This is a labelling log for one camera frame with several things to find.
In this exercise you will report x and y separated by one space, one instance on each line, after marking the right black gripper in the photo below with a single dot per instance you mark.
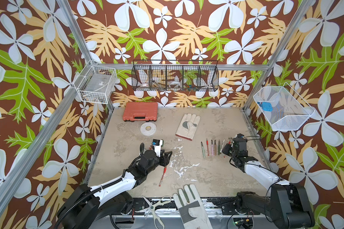
229 150

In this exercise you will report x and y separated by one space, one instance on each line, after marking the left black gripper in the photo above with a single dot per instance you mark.
165 159

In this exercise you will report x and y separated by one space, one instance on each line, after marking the brown fountain pen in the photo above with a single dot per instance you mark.
215 148

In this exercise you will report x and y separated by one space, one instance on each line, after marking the pink fountain pen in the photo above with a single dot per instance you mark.
212 148

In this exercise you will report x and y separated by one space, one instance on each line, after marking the light green pen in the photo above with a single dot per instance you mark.
203 150

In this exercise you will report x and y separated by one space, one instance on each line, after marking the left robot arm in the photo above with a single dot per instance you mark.
82 208

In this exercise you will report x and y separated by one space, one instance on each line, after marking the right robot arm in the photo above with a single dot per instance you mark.
284 204

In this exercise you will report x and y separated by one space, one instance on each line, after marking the beige work glove far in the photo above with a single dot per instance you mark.
188 126

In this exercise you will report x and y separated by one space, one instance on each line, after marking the beige work glove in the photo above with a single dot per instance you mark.
188 126
191 209

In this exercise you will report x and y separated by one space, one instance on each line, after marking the red plastic tool case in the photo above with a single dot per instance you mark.
140 111

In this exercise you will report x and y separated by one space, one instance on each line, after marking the blue object in basket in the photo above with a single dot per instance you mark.
266 106

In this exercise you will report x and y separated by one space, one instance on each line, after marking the white mesh basket right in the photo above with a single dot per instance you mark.
290 110

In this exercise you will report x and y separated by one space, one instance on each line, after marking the beige work glove near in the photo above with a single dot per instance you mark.
191 209

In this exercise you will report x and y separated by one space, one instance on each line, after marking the white tape roll in basket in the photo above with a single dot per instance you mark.
175 84

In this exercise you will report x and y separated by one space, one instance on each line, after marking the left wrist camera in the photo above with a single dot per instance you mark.
157 145

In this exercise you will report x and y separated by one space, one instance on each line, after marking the white handled scissors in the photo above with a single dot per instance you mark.
151 209

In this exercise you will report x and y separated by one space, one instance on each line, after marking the black wire basket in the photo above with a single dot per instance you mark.
155 75

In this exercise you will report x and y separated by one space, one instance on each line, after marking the white wire basket left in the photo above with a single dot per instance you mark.
95 83

